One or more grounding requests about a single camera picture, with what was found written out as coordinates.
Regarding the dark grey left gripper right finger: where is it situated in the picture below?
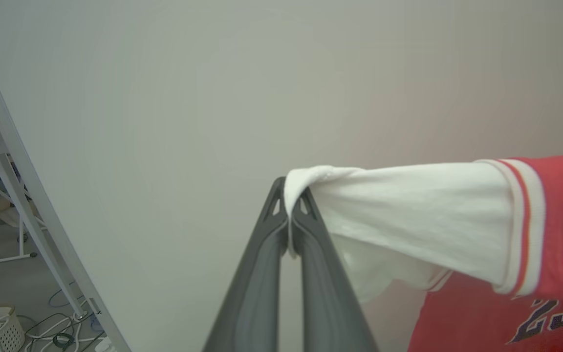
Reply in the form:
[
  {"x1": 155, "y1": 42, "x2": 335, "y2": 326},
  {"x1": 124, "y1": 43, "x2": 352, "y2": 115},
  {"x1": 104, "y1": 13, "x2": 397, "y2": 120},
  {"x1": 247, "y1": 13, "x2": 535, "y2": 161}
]
[{"x1": 290, "y1": 188, "x2": 379, "y2": 352}]

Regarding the white backdrop panel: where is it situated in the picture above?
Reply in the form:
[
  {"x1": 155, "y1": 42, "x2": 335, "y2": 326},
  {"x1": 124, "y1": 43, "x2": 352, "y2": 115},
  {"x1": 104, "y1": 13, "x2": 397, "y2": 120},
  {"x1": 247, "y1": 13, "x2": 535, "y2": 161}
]
[{"x1": 0, "y1": 0, "x2": 563, "y2": 352}]

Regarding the black floor cable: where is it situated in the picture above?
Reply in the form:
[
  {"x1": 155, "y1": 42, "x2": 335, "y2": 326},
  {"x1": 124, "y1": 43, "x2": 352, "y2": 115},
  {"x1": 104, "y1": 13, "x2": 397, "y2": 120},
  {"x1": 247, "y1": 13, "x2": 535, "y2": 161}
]
[{"x1": 23, "y1": 288, "x2": 104, "y2": 350}]

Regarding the white floor cable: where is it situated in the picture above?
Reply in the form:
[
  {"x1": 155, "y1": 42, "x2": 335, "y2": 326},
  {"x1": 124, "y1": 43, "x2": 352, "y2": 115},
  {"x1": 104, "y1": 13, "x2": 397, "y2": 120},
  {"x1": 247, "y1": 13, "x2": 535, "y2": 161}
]
[{"x1": 23, "y1": 313, "x2": 97, "y2": 352}]

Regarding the white perforated laundry basket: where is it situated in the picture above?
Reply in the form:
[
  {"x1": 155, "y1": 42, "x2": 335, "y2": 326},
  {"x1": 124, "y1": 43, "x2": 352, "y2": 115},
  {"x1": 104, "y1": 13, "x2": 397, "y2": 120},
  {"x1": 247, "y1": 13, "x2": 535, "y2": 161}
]
[{"x1": 0, "y1": 307, "x2": 26, "y2": 352}]

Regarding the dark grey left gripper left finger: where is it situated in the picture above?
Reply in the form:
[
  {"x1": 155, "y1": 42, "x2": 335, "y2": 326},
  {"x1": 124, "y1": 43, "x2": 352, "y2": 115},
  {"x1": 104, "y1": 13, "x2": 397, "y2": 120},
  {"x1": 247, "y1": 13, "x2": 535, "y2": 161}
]
[{"x1": 202, "y1": 177, "x2": 290, "y2": 352}]

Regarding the red and white basketball jersey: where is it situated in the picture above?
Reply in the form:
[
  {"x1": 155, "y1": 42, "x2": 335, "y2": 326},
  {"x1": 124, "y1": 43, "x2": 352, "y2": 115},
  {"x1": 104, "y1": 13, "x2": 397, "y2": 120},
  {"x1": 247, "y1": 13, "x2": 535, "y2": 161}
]
[{"x1": 283, "y1": 152, "x2": 563, "y2": 352}]

